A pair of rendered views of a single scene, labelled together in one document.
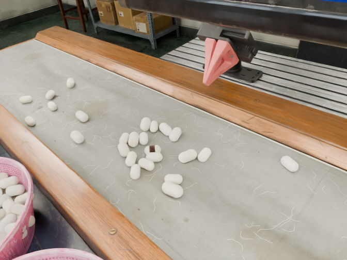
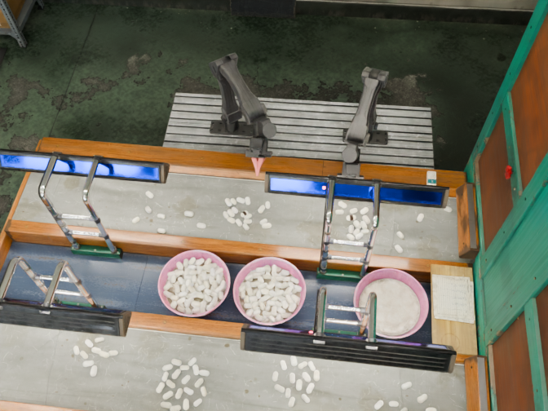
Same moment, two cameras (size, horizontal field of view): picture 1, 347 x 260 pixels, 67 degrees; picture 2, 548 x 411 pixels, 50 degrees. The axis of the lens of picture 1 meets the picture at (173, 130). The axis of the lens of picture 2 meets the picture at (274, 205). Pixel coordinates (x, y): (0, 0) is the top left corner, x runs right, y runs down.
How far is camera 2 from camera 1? 1.91 m
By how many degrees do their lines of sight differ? 31
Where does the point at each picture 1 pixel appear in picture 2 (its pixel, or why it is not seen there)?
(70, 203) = (236, 250)
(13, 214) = (213, 267)
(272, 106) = (281, 165)
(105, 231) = (258, 250)
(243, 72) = (242, 129)
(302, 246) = (317, 221)
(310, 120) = (300, 167)
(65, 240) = (232, 268)
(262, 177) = (294, 203)
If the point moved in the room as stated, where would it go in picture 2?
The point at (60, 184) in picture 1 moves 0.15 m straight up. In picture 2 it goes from (224, 247) to (220, 227)
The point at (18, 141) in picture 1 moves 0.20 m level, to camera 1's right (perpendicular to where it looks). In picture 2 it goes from (177, 242) to (218, 213)
